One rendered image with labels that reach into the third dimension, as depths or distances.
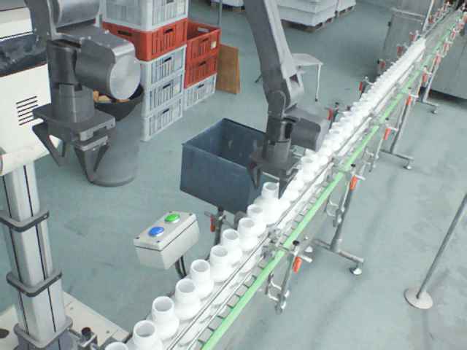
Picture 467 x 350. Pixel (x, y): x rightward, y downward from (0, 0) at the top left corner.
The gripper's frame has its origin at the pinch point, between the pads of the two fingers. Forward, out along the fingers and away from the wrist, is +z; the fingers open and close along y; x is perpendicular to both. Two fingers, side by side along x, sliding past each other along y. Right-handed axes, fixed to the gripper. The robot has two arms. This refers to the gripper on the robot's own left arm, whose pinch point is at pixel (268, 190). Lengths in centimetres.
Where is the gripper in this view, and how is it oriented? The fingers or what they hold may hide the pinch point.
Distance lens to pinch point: 107.1
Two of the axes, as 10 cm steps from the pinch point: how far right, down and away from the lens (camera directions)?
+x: -5.0, 4.1, -7.6
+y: -8.6, -3.4, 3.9
